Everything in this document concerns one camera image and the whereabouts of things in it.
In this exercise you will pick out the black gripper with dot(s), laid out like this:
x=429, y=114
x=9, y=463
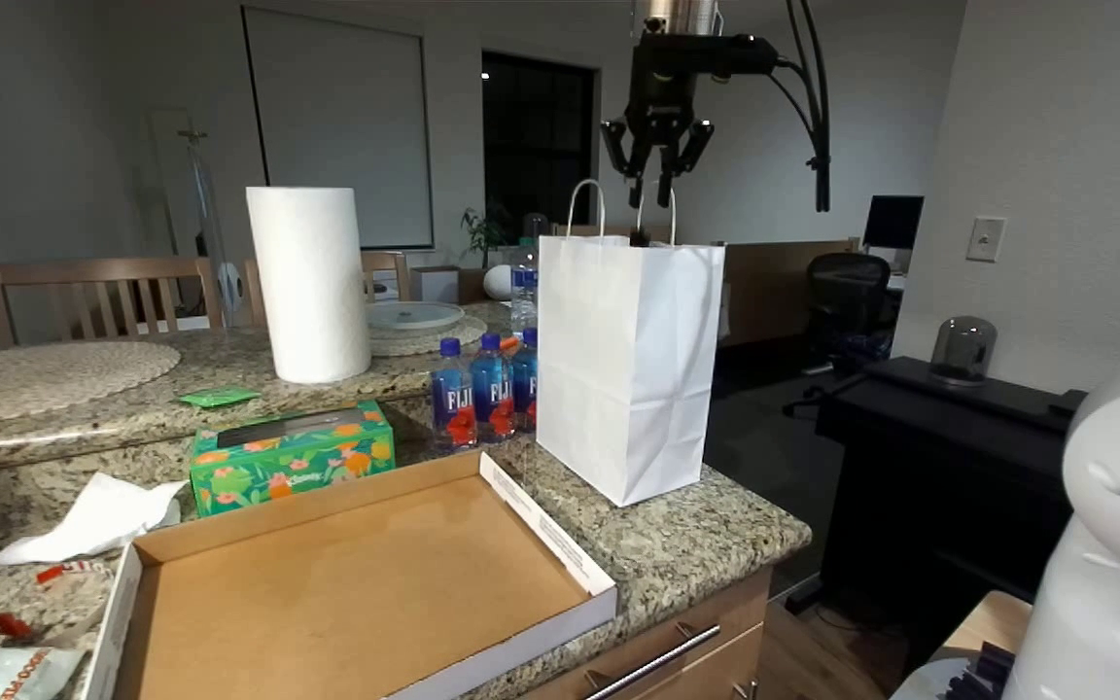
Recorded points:
x=662, y=87

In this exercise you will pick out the white paper bag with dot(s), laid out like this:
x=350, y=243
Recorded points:
x=625, y=358

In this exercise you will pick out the clear plastic water bottle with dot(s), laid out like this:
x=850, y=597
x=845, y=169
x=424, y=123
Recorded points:
x=522, y=292

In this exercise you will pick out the computer monitor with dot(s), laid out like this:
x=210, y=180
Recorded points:
x=890, y=221

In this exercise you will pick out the Fiji water bottle right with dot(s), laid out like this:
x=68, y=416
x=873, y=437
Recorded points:
x=522, y=376

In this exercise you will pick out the fiji water bottle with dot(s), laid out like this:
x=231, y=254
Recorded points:
x=490, y=389
x=522, y=376
x=453, y=407

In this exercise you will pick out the black office chair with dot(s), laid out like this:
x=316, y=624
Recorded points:
x=845, y=322

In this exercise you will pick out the Fiji water bottle middle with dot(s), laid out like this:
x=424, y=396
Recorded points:
x=490, y=389

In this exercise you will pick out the Fiji water bottle left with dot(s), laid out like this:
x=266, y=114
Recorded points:
x=453, y=407

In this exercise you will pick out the white paper towel roll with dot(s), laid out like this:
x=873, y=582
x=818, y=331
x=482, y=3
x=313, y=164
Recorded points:
x=310, y=266

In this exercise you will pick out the black desk cabinet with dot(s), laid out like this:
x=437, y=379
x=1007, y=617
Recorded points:
x=947, y=490

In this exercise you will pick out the green sticky note pad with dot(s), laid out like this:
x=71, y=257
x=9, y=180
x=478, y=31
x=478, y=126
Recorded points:
x=215, y=400

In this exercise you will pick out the shallow cardboard box tray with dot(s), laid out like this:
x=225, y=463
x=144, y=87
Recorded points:
x=409, y=585

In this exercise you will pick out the green tissue box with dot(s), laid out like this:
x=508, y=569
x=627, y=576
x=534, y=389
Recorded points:
x=289, y=458

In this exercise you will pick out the wooden chair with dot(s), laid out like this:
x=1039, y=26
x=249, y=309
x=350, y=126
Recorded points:
x=109, y=297

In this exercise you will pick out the white crumpled napkin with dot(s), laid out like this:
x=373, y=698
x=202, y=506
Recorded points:
x=102, y=515

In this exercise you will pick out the red white snack packet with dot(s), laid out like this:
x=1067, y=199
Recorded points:
x=32, y=672

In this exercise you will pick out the wall light switch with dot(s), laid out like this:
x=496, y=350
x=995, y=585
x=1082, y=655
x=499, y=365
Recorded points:
x=986, y=239

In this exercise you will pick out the silver drawer handle bar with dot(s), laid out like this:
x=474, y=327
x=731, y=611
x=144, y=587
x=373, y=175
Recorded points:
x=608, y=689

